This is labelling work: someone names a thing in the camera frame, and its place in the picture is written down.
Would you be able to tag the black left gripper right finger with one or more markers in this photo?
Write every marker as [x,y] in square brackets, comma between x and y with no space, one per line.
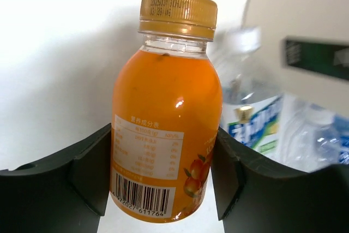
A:
[256,194]

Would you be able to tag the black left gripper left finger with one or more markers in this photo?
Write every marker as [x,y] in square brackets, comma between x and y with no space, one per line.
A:
[64,192]

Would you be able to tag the clear bottle blue label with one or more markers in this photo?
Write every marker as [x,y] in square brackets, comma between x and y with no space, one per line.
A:
[312,137]

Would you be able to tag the clear bottle green white label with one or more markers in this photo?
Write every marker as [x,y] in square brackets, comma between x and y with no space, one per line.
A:
[252,97]

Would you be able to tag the orange juice bottle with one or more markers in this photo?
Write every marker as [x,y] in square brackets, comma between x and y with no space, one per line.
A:
[166,109]

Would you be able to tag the white round bin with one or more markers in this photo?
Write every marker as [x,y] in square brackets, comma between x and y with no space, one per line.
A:
[323,19]

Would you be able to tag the black XDOF label right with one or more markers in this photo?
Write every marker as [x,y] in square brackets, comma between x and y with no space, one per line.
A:
[319,56]

